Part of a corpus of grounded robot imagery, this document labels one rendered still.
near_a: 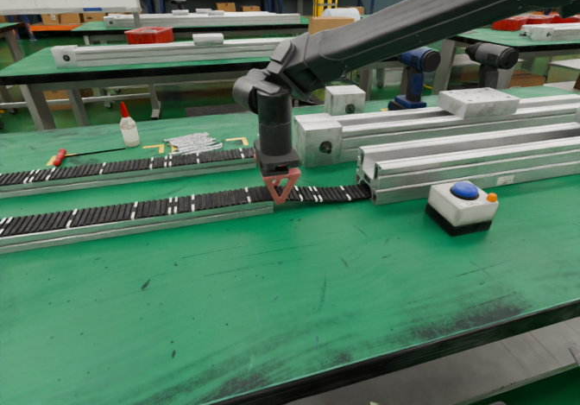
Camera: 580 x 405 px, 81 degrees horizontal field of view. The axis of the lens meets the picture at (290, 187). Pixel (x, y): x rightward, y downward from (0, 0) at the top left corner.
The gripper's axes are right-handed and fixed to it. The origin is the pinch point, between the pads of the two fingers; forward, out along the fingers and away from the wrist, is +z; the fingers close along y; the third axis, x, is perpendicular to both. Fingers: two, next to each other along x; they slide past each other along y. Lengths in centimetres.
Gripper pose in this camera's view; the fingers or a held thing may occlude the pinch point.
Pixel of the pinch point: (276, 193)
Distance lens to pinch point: 65.1
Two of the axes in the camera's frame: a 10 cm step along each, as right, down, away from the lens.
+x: -9.7, 1.3, -2.2
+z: 0.0, 8.5, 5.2
